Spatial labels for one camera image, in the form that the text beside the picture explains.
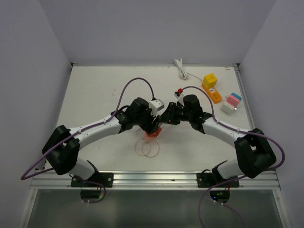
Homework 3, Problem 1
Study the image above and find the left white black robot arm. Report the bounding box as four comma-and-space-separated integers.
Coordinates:
42, 97, 164, 187

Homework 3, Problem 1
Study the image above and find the orange power strip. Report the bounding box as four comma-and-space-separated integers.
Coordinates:
202, 84, 222, 104

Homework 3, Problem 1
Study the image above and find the aluminium front rail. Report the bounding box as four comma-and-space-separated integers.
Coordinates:
30, 171, 280, 190

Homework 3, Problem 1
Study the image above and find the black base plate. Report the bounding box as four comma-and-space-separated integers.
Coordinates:
71, 172, 114, 188
196, 169, 240, 188

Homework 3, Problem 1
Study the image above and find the red cube socket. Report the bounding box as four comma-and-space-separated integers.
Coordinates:
145, 127, 162, 138

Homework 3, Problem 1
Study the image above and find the white power cord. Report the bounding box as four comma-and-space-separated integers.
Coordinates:
174, 58, 205, 82

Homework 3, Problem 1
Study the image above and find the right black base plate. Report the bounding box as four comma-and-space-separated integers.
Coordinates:
196, 169, 240, 188

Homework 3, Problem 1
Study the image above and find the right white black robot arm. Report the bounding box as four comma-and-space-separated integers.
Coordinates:
160, 95, 276, 187

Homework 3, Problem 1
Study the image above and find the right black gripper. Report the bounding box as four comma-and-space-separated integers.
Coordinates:
160, 101, 193, 125

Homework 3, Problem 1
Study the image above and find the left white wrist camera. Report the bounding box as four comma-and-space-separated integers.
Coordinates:
149, 99, 164, 116

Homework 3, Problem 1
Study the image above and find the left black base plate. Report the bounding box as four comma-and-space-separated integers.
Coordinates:
71, 172, 114, 188

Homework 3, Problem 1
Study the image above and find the yellow cube socket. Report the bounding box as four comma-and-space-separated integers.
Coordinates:
202, 73, 218, 89

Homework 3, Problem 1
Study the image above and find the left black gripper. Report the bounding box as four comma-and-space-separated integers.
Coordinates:
134, 107, 161, 134

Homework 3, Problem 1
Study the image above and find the pink blue white adapter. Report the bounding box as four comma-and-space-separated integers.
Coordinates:
221, 93, 242, 114

